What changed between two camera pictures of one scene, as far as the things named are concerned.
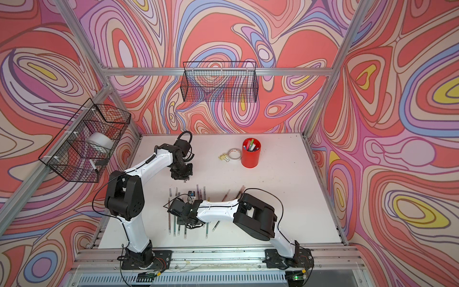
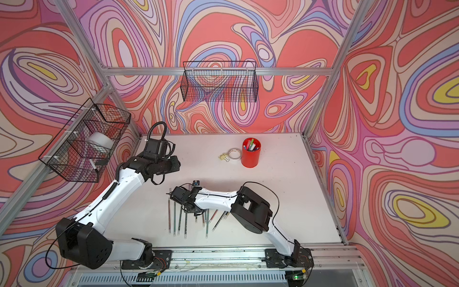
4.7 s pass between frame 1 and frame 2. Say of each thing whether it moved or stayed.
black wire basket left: stayed
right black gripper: moved
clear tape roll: stayed
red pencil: stayed
